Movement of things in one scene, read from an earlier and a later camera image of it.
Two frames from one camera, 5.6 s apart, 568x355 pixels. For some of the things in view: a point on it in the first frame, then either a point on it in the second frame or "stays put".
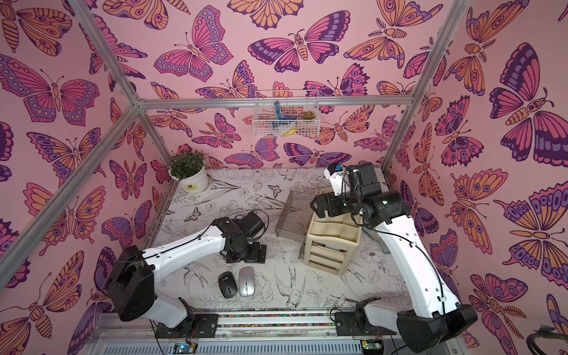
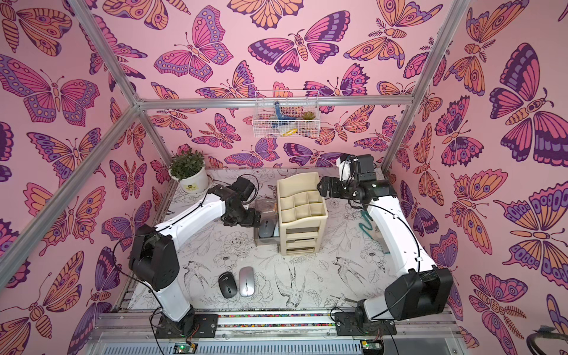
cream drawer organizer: x=329 y=242 → x=302 y=213
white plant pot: x=198 y=183 stays put
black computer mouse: x=228 y=284 stays put
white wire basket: x=286 y=113 stays put
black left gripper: x=257 y=257 → x=251 y=222
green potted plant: x=186 y=163 stays put
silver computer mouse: x=246 y=281 stays put
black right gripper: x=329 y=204 → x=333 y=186
